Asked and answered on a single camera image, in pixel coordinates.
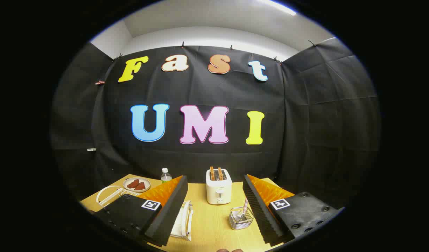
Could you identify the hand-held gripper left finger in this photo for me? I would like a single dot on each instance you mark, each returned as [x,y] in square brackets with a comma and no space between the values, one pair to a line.
[169,213]

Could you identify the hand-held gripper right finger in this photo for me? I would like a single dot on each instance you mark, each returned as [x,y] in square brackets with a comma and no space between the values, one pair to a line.
[260,213]

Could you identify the small beige plate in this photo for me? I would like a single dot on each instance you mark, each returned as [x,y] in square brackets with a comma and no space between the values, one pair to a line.
[127,188]

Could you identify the green label drink bottle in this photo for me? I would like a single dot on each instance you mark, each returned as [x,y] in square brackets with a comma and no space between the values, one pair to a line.
[166,176]

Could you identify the red-brown meat piece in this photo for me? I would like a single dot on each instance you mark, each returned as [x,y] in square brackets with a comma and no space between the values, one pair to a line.
[133,183]
[140,186]

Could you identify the white toaster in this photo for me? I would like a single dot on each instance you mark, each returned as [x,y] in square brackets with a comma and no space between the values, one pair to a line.
[218,192]

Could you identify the toasted bread slice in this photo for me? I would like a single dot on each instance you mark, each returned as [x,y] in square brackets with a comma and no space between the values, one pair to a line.
[212,173]
[220,174]

